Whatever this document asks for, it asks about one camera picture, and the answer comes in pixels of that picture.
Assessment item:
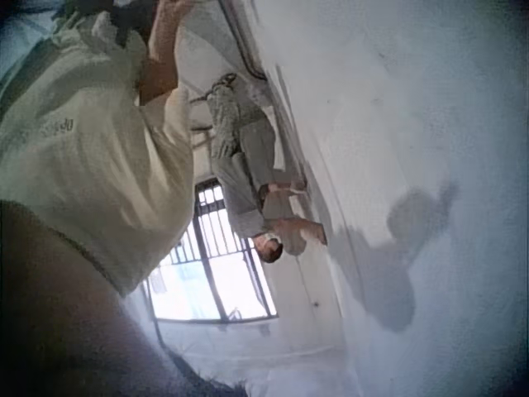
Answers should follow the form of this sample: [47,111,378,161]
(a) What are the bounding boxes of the dark cable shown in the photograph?
[221,0,269,82]

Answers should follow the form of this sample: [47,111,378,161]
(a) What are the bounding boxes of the barred window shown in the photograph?
[142,178,279,324]

